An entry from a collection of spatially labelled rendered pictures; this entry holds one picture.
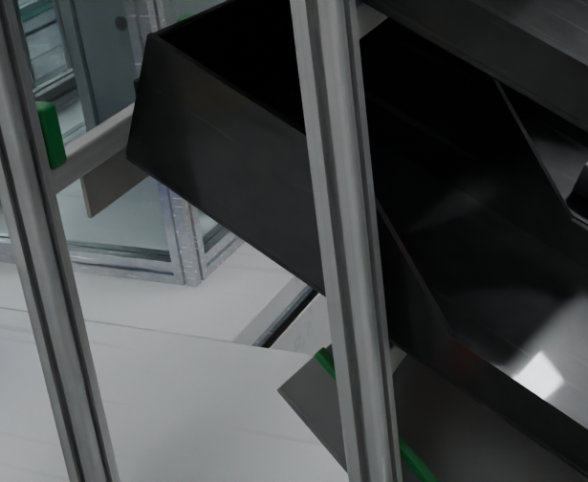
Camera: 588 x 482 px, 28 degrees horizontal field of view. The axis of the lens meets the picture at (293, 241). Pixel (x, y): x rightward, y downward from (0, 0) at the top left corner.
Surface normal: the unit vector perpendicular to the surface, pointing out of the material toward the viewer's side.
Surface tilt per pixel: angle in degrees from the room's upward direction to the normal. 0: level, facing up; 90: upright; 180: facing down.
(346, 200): 90
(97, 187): 90
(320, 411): 90
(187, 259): 90
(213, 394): 0
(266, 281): 0
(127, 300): 0
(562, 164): 25
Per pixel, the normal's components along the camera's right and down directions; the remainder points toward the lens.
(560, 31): 0.23, -0.74
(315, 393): -0.58, 0.41
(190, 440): -0.12, -0.90
